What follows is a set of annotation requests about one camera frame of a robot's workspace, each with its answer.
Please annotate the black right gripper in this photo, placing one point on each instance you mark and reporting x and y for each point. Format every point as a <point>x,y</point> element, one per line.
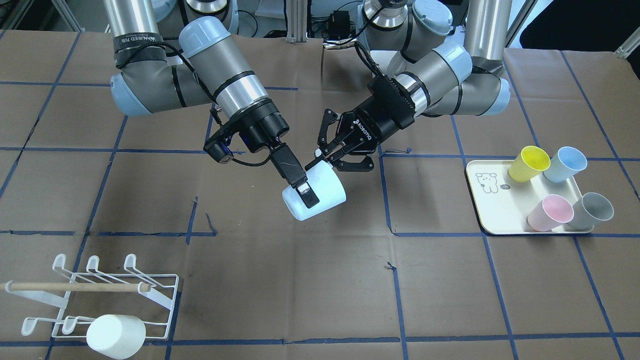
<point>266,125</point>

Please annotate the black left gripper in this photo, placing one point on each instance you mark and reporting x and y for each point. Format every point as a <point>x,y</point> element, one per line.
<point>376,121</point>

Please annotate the light blue plastic cup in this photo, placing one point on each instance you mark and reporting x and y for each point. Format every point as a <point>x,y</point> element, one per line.
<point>325,185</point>

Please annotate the white plastic cup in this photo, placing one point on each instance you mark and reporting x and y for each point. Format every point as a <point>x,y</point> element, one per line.
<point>116,336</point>

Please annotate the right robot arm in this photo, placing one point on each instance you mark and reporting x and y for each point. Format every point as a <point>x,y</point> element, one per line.
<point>156,76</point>

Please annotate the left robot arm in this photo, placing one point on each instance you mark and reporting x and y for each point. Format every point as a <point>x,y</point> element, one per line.
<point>417,72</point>

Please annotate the yellow plastic cup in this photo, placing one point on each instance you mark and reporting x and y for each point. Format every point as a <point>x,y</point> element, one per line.
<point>529,163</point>

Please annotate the pink plastic cup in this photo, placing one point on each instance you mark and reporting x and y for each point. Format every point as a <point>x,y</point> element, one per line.
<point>552,211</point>

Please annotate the grey plastic cup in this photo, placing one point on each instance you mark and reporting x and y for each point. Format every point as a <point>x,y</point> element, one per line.
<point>590,210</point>

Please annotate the black electronics box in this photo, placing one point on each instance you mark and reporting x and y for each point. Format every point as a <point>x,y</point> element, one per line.
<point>340,33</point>

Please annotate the cream serving tray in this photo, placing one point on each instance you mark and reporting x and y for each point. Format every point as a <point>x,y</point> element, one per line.
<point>503,204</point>

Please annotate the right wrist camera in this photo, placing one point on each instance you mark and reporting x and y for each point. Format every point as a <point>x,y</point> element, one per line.
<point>217,146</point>

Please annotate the aluminium extrusion post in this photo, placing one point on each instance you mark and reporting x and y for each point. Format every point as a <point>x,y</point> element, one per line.
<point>297,15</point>

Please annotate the white wire cup rack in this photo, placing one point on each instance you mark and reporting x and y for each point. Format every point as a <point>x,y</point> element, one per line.
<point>86,294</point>

